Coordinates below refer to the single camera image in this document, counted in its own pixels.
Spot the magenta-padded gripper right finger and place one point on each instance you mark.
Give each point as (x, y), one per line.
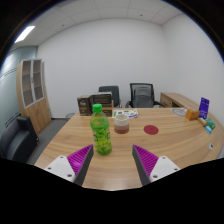
(163, 166)

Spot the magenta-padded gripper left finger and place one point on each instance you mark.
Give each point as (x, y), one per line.
(60, 165)

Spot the green drink bottle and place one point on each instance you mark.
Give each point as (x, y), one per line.
(101, 135)

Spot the flat round red coaster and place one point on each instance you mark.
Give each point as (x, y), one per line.
(151, 129)

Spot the black leather sofa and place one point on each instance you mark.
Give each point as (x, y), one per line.
(18, 141)

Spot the grey waste bin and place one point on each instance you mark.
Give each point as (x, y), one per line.
(70, 116)

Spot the round glass ashtray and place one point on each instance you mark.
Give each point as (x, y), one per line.
(180, 112)

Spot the wooden shelf cabinet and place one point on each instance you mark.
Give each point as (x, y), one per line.
(38, 111)

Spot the small blue pack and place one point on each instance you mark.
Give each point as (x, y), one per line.
(208, 129)

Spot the small wooden box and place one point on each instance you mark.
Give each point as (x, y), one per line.
(192, 114)

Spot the small beige pack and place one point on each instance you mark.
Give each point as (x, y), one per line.
(202, 121)

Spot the white and brown cup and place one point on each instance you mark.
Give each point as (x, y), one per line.
(121, 124)

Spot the small green box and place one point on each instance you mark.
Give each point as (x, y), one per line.
(210, 123)

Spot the tall dark brown carton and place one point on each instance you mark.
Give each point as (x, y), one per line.
(84, 106)

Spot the wooden side desk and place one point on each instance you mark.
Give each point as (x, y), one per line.
(175, 99)

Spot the purple box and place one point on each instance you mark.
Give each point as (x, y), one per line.
(204, 107)

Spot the flat brown carton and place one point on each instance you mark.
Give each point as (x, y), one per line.
(108, 110)

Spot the black mesh office chair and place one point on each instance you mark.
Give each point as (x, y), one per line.
(142, 95)

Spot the rectangular ceiling light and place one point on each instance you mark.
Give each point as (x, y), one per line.
(24, 34)

